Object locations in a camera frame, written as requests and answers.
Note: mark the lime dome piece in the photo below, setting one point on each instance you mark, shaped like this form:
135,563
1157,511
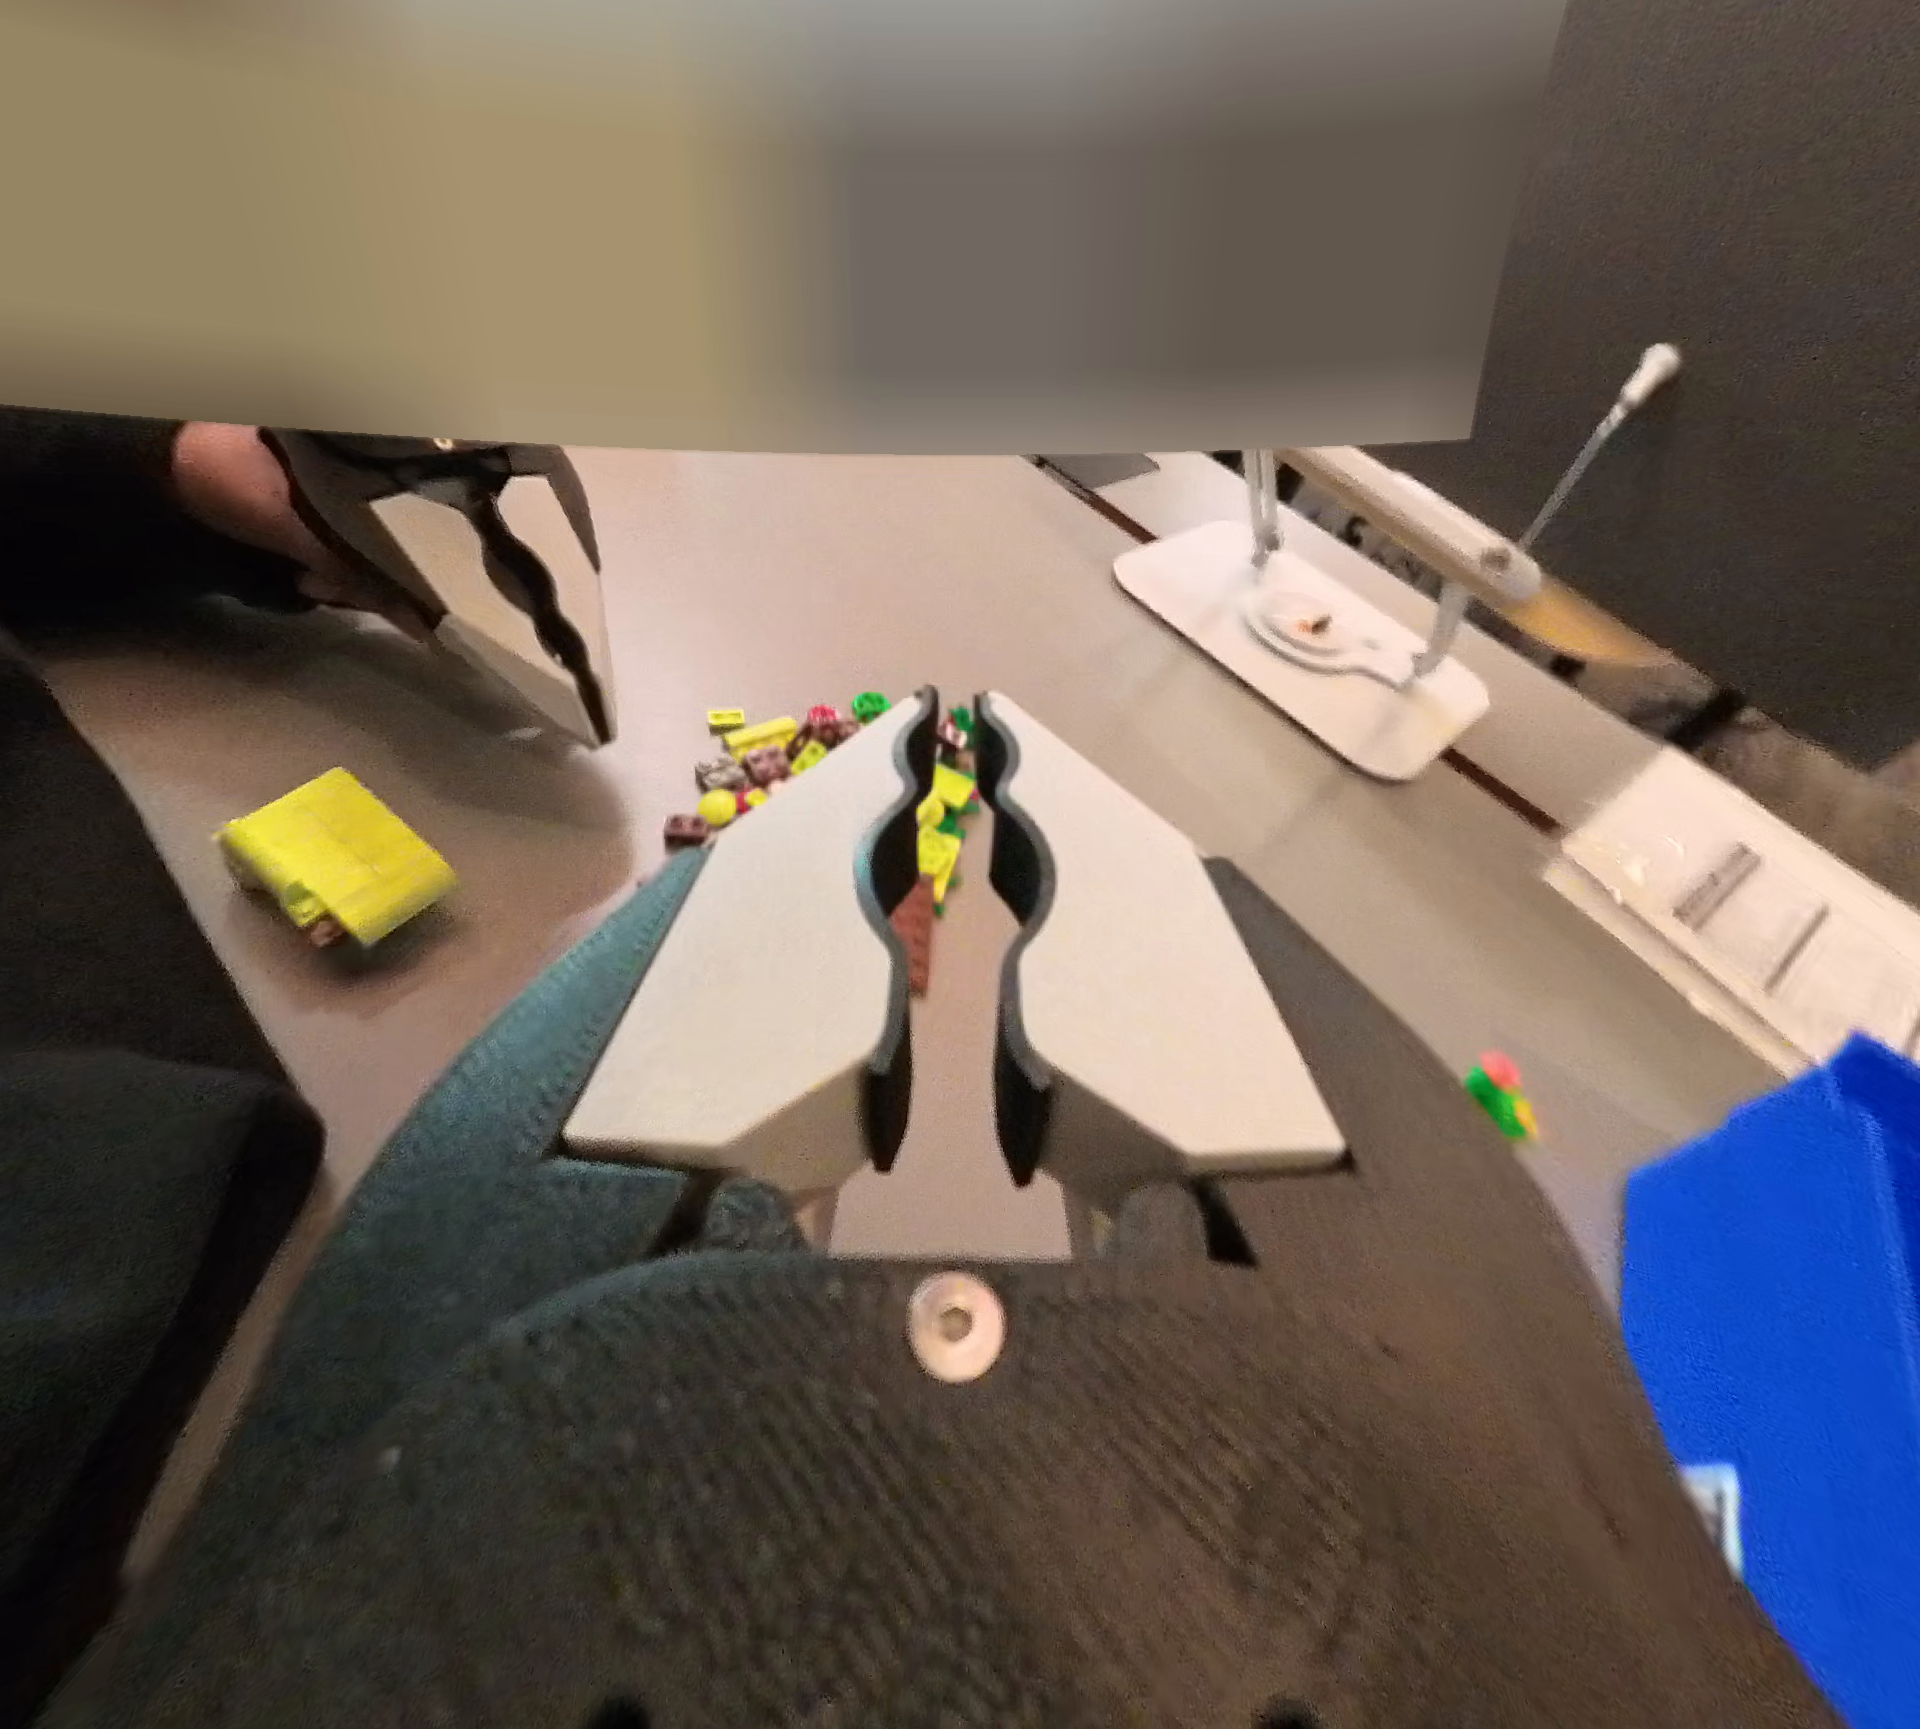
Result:
716,807

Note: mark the black white marker sticker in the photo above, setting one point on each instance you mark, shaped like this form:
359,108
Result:
1715,1519

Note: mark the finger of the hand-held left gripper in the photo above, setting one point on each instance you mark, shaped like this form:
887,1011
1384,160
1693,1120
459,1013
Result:
451,574
580,591

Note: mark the laminated paper sheet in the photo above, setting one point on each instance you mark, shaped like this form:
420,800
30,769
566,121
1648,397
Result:
1725,905

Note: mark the small brown plate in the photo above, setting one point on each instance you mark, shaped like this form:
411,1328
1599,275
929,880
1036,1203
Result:
686,835

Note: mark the black monitor screen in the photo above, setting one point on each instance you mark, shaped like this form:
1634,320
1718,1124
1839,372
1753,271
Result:
1725,260

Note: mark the white monitor stand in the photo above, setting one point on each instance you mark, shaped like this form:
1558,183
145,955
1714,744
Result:
1321,695

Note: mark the pile of loose toy bricks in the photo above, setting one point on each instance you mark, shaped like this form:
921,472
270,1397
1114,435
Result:
782,738

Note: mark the large lime brick assembly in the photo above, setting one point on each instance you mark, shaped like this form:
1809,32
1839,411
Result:
347,859

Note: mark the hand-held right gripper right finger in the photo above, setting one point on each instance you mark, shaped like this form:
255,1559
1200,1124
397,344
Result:
1171,1008

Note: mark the person's left hand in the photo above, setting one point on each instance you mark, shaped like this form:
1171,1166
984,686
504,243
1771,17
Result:
240,491

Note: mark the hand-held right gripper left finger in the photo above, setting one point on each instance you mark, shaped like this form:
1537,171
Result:
735,1008

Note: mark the blue plastic bin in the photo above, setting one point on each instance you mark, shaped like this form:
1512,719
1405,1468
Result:
1801,1384

